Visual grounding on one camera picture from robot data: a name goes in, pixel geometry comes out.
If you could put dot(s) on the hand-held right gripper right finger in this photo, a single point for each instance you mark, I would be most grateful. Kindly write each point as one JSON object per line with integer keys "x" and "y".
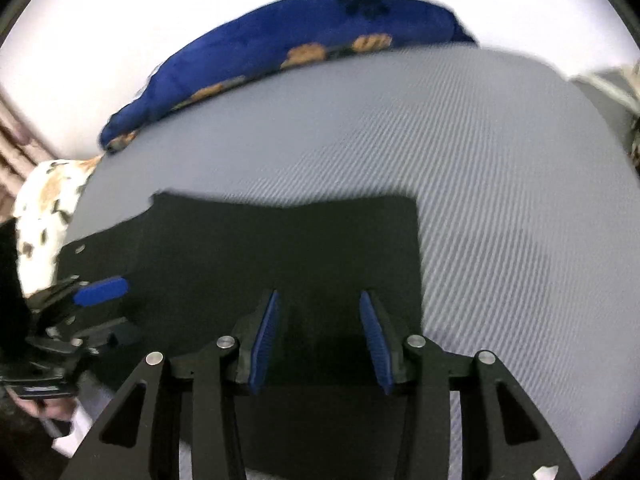
{"x": 375, "y": 340}

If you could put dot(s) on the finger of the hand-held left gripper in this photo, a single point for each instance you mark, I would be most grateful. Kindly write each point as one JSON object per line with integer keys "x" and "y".
{"x": 102, "y": 291}
{"x": 112, "y": 332}

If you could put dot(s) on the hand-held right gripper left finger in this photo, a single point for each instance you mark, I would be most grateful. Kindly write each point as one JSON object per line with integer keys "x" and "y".
{"x": 265, "y": 340}

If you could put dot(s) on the black pants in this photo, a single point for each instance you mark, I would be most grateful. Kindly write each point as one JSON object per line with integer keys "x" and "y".
{"x": 300, "y": 250}

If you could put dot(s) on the person's left hand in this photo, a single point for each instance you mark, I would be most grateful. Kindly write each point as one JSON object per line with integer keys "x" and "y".
{"x": 45, "y": 407}

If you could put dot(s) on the white floral pillow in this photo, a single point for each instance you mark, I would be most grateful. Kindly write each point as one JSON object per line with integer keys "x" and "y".
{"x": 45, "y": 195}

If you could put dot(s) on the striped curtain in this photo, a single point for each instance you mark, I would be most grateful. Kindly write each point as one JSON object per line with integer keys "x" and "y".
{"x": 15, "y": 160}

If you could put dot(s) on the grey bed mattress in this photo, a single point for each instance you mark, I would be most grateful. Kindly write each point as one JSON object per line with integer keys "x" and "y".
{"x": 500, "y": 210}

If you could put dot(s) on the blue floral blanket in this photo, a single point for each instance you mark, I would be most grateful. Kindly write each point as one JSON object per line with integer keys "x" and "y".
{"x": 250, "y": 45}

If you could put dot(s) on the dark patterned cloth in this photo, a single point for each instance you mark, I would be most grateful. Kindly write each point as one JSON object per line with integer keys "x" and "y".
{"x": 635, "y": 142}

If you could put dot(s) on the white grey cloth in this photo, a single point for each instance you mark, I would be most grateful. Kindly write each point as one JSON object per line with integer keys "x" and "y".
{"x": 607, "y": 82}

